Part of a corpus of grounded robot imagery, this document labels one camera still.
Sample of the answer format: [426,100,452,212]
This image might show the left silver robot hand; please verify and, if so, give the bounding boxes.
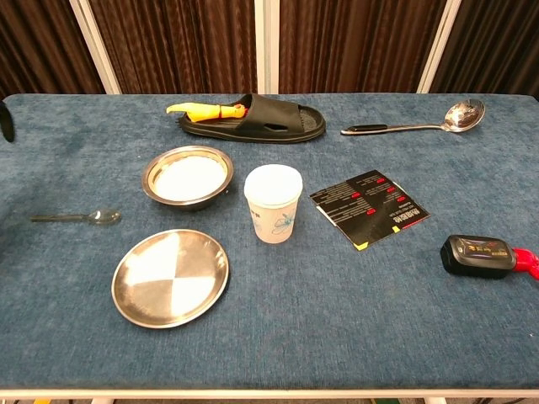
[0,102,16,144]

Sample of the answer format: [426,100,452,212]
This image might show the small clear plastic spoon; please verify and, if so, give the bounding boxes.
[29,209,122,226]

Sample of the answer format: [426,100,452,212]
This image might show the beige powder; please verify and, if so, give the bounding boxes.
[154,155,228,202]

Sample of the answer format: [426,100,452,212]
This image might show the metal bowl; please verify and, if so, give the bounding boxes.
[141,145,235,212]

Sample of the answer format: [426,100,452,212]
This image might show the white paper cup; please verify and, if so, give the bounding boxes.
[243,163,304,245]

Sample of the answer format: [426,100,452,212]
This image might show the brown pleated curtain panel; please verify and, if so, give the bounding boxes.
[88,0,259,95]
[429,0,539,96]
[0,0,105,100]
[279,0,447,94]

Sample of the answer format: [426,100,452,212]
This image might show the yellow rubber chicken toy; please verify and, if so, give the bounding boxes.
[165,102,249,124]

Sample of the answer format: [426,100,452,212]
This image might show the round metal plate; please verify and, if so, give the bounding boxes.
[110,228,231,330]

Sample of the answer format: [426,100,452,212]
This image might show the black slipper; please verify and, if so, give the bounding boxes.
[179,93,328,145]

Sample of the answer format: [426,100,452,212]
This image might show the black printed card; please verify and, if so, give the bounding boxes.
[309,169,432,253]

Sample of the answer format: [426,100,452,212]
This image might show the blue table cloth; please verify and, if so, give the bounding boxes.
[0,93,539,391]

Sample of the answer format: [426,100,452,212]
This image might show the black red device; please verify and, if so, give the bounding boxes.
[440,234,539,282]

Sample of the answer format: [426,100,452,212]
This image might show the white partition post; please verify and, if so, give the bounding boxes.
[253,0,281,95]
[415,0,463,94]
[68,0,123,95]

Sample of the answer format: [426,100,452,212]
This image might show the metal ladle black handle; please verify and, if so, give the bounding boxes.
[339,98,487,136]

